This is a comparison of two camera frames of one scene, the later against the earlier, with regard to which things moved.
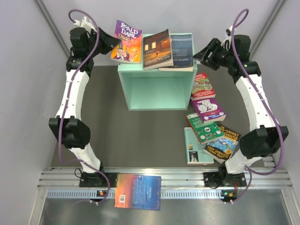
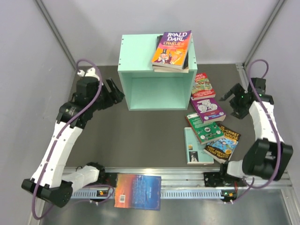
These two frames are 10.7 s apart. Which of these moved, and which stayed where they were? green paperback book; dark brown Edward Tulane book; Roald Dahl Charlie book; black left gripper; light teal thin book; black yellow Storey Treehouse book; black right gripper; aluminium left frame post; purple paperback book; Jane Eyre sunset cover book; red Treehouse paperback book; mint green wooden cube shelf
Moved: black right gripper; Roald Dahl Charlie book; dark brown Edward Tulane book; black left gripper
Stayed: black yellow Storey Treehouse book; aluminium left frame post; mint green wooden cube shelf; red Treehouse paperback book; green paperback book; light teal thin book; purple paperback book; Jane Eyre sunset cover book
